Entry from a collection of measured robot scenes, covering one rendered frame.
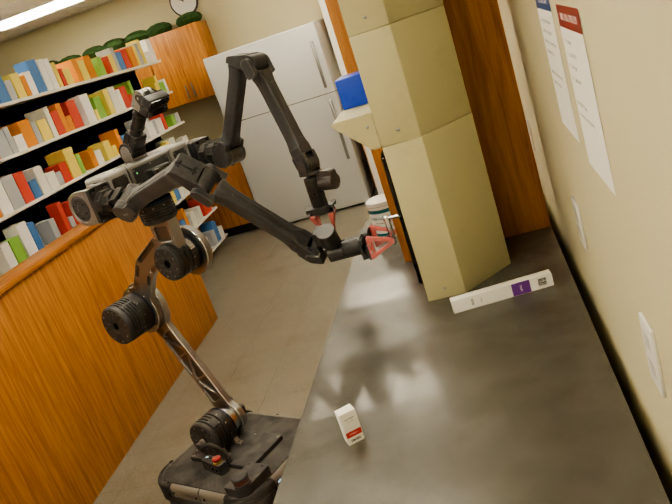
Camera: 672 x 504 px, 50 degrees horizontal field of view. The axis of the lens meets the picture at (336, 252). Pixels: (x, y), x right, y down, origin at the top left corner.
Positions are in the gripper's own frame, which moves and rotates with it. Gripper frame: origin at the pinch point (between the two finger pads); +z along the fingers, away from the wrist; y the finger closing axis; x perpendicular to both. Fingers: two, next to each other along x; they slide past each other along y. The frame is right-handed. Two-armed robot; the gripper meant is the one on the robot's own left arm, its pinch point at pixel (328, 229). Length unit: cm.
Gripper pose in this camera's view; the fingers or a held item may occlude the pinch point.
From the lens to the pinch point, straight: 252.8
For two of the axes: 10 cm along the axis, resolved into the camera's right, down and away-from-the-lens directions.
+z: 3.0, 9.0, 3.0
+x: 1.4, -3.6, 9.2
